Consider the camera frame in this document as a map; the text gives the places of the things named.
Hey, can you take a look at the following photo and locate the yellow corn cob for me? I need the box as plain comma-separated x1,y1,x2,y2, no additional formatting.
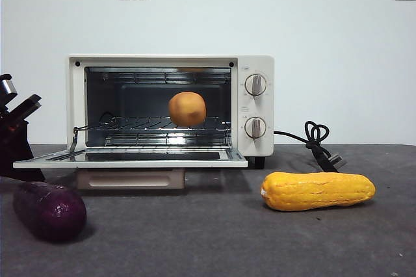
261,172,377,212

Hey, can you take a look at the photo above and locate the purple sweet potato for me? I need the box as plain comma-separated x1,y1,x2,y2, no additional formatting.
12,181,88,243

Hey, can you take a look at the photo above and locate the brown potato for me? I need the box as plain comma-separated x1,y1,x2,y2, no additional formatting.
168,91,207,127

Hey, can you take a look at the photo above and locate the glass oven door beige handle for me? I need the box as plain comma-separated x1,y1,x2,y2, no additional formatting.
12,146,250,191

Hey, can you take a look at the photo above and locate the metal wire oven rack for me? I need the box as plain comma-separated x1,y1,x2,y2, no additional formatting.
73,116,232,135

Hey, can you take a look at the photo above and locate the beige oven knob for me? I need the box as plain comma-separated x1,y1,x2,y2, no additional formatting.
244,116,267,139
244,73,269,97

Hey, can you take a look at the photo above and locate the black power cable with plug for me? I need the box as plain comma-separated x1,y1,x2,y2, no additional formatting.
274,120,348,174

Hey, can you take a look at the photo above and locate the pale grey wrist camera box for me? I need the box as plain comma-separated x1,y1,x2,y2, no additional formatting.
0,74,18,96

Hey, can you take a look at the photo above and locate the white toaster oven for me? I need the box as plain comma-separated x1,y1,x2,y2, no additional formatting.
68,55,275,170

